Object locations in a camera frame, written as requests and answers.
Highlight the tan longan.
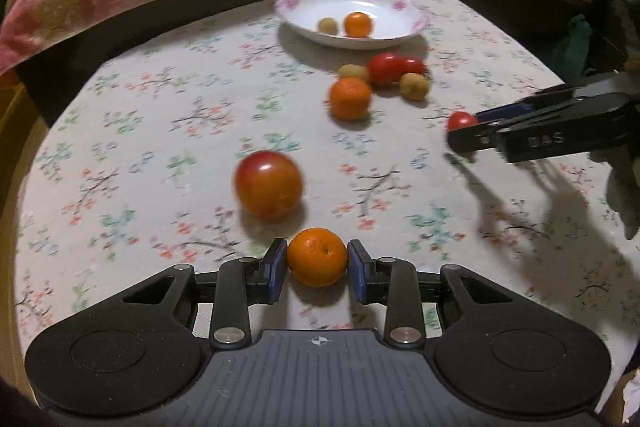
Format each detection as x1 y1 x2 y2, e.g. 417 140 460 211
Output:
317 17 340 36
398 72 431 102
337 64 369 82

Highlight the red cherry tomato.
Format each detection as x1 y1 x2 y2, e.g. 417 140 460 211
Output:
401 56 426 76
367 53 404 89
447 110 478 132

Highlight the white floral plate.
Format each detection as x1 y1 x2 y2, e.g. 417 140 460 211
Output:
274 0 427 51

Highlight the orange tangerine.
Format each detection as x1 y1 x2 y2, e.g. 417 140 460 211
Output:
286 228 347 288
329 77 372 121

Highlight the large red tomato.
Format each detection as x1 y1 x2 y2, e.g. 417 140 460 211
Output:
233 150 304 221

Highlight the tan longan in plate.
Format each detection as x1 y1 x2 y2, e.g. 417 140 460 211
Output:
317 17 340 36

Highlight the small tangerine in plate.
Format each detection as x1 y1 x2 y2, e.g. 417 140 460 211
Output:
343 12 373 38

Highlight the green cloth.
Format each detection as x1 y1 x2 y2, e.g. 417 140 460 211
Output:
548 15 592 83

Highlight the floral white tablecloth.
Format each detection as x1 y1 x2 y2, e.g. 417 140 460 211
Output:
14 0 639 377

